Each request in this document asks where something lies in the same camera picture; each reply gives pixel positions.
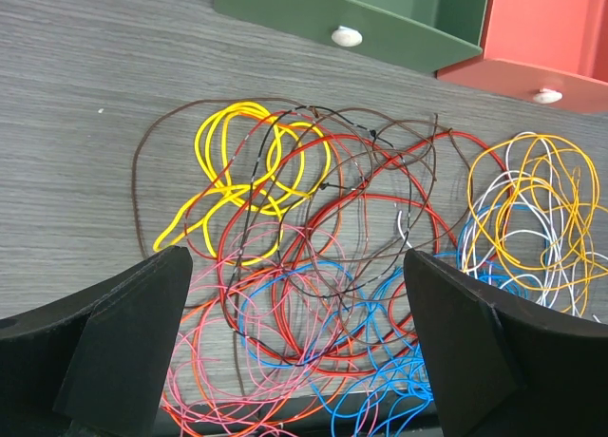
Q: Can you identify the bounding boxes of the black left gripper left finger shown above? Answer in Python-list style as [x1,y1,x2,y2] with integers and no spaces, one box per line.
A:
[1,247,193,436]

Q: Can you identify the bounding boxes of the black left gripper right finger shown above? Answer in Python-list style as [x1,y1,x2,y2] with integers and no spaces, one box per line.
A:
[404,249,607,436]

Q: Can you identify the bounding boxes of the orange-yellow cable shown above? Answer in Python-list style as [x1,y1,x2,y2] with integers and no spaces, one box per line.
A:
[461,133,608,314]

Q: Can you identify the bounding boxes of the yellow cable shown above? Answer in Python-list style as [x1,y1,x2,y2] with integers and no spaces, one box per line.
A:
[152,102,333,268]

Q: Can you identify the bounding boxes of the salmon drawer box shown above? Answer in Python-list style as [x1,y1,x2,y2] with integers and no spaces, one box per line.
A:
[437,0,607,113]

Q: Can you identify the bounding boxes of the green drawer box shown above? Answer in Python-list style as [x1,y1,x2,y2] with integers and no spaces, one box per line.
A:
[214,0,488,73]

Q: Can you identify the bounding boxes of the white cable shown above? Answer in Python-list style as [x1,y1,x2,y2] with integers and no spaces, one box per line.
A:
[395,131,608,324]

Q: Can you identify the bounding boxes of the blue cable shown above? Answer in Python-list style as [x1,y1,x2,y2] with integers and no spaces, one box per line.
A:
[237,203,561,437]

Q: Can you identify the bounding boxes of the pink cable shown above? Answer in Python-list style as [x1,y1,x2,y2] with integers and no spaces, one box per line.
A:
[161,221,381,437]

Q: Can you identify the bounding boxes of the brown cable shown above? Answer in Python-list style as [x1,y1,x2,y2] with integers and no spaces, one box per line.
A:
[131,97,471,412]

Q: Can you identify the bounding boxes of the black cable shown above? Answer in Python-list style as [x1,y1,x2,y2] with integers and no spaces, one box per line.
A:
[221,104,413,368]

